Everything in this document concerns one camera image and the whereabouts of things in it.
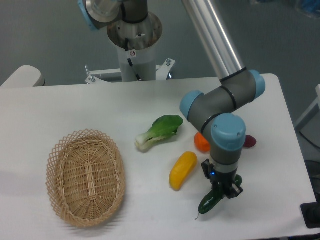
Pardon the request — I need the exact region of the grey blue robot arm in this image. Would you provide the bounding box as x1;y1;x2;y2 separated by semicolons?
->
78;0;266;199

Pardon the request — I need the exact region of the orange tangerine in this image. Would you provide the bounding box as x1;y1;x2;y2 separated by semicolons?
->
194;132;211;153

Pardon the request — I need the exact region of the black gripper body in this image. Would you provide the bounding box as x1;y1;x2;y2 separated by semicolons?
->
201;159;238;190

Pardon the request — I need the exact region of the purple sweet potato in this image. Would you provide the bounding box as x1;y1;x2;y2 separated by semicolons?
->
243;135;257;148

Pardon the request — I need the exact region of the white frame at right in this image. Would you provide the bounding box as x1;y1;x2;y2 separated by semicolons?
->
293;84;320;132

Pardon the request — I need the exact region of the white chair armrest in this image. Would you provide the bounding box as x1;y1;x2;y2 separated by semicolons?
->
0;65;46;89

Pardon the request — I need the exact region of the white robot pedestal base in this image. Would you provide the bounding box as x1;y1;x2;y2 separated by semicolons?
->
85;12;176;84

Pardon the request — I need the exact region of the woven wicker basket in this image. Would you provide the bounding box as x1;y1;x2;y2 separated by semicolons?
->
46;129;126;228

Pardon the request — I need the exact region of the green bok choy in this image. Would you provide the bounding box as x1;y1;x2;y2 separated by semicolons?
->
135;115;183;152

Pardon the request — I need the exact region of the black device at edge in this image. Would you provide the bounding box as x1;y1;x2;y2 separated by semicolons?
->
300;202;320;229

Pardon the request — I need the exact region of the green cucumber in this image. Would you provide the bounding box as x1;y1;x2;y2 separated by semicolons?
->
195;174;243;220

